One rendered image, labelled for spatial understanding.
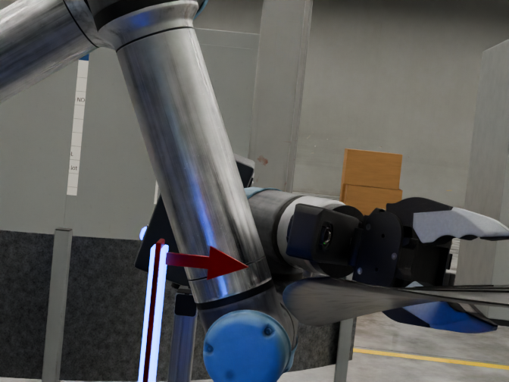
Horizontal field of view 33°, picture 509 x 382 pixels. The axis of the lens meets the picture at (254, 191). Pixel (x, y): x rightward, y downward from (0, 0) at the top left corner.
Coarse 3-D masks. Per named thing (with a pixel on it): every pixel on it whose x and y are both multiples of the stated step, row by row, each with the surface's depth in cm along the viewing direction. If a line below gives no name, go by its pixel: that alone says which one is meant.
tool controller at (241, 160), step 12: (240, 156) 138; (240, 168) 116; (252, 168) 116; (252, 180) 117; (156, 204) 117; (156, 216) 116; (156, 228) 116; (168, 228) 116; (144, 240) 117; (156, 240) 116; (168, 240) 116; (144, 252) 117; (144, 264) 117; (168, 276) 117; (180, 276) 117
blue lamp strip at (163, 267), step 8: (160, 264) 58; (160, 272) 58; (160, 280) 58; (160, 288) 58; (160, 296) 58; (160, 304) 58; (160, 312) 59; (160, 320) 60; (160, 328) 60; (152, 344) 58; (152, 352) 58; (152, 360) 58; (152, 368) 59; (152, 376) 59
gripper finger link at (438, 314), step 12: (420, 312) 70; (432, 312) 69; (444, 312) 68; (456, 312) 67; (468, 312) 66; (432, 324) 69; (444, 324) 68; (456, 324) 67; (468, 324) 66; (480, 324) 66; (492, 324) 65
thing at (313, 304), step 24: (288, 288) 56; (312, 288) 54; (336, 288) 52; (360, 288) 51; (384, 288) 50; (408, 288) 59; (432, 288) 59; (456, 288) 59; (480, 288) 59; (504, 288) 59; (312, 312) 66; (336, 312) 67; (360, 312) 69
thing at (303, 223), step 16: (304, 208) 70; (320, 208) 70; (304, 224) 69; (320, 224) 69; (336, 224) 73; (352, 224) 77; (288, 240) 70; (304, 240) 69; (320, 240) 70; (336, 240) 74; (304, 256) 69; (320, 256) 71; (336, 256) 75
